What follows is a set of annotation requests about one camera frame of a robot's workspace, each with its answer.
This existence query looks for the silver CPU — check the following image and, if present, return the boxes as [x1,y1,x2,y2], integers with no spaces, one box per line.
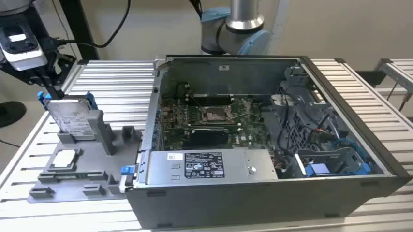
[52,149,79,168]

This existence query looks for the black graphics card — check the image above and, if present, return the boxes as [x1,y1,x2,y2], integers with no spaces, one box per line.
[189,127,230,147]

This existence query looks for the black round stand base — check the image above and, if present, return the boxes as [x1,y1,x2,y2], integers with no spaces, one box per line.
[0,101,27,128]

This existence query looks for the black metal post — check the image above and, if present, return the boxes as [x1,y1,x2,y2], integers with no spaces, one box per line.
[59,0,99,61]

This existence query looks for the blue disk carrier in bay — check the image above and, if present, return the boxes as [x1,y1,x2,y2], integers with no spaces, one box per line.
[305,164,333,176]

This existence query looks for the hard disk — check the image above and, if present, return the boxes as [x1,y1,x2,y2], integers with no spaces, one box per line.
[36,90,99,141]

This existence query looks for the black camera cable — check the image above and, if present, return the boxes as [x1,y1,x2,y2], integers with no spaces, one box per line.
[56,0,131,49]

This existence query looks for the blue wire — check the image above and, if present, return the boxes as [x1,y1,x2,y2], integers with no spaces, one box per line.
[330,138,360,158]

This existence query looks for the silver power supply unit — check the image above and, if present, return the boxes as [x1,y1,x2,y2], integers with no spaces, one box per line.
[145,148,279,186]

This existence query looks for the grey plastic parts rack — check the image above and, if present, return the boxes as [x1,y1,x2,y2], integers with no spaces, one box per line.
[26,110,145,202]

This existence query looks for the CPU socket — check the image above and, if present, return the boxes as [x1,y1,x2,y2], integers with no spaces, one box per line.
[199,106,231,123]

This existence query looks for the black table bracket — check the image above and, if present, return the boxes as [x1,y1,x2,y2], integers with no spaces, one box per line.
[356,69,386,87]

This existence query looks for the black RAM slots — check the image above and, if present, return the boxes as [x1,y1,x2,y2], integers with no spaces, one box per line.
[189,94,234,106]

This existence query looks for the green motherboard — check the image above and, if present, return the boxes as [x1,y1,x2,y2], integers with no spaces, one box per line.
[159,96,275,150]

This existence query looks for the metal socket cover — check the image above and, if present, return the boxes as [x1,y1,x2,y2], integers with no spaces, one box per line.
[231,99,253,116]

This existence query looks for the green RAM stick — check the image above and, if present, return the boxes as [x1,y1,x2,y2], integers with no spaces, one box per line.
[55,171,104,176]

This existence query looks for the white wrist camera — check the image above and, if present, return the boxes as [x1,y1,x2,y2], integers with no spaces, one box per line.
[0,18,48,72]

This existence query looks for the black wire with orange plug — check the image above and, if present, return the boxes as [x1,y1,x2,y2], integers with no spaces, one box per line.
[310,115,336,147]

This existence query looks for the metal slat side table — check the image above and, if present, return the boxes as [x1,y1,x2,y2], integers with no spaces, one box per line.
[374,58,413,97]

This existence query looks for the open dark grey PC case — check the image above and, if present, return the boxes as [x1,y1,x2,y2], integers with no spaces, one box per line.
[124,54,413,230]

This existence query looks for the grey metal disk bay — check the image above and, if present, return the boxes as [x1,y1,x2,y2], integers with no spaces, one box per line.
[263,79,386,180]

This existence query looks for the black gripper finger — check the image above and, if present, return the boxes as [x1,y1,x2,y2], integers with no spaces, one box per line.
[46,83,66,100]

